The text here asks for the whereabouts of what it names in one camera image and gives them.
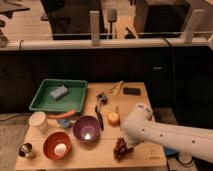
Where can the dark purple grape bunch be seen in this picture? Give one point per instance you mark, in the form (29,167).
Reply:
(121,149)

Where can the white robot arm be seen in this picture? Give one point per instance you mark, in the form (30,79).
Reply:
(138,126)

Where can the yellow banana peel toy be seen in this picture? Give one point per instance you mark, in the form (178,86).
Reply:
(115,89)

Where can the yellow round fruit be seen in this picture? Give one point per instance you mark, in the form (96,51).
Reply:
(113,117)

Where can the orange carrot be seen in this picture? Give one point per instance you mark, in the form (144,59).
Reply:
(62,116)

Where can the purple bowl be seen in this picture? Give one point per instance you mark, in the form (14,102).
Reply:
(86,129)

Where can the blue toy object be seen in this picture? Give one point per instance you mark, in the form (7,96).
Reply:
(66,122)

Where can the green plastic tray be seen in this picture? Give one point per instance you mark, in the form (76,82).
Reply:
(73,100)

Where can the white ceramic cup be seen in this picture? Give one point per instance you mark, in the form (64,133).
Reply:
(39,121)

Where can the red bowl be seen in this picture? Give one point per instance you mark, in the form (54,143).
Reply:
(53,140)

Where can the white egg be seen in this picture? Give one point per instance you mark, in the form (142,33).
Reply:
(60,149)

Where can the blue object under table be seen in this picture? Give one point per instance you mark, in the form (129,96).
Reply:
(169,151)

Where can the black handled kitchen tool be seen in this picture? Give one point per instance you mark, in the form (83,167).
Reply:
(101,100)

